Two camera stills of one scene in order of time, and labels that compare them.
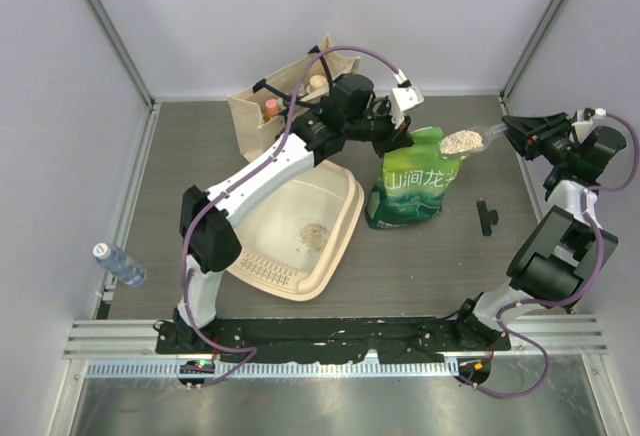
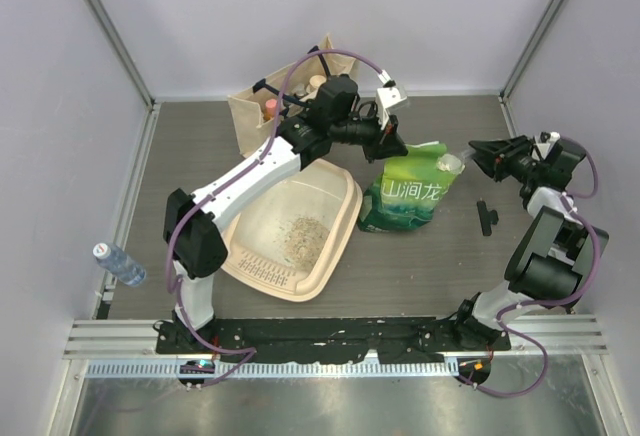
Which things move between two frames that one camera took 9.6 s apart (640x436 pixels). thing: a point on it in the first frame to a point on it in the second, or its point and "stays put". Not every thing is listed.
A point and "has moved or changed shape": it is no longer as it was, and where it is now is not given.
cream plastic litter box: (291, 243) stays put
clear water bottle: (123, 266) stays put
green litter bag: (415, 182) has moved or changed shape
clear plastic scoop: (457, 144) to (454, 163)
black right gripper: (524, 131) to (501, 155)
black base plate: (326, 340) stays put
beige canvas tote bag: (261, 113) stays put
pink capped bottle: (271, 109) stays put
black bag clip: (487, 217) stays put
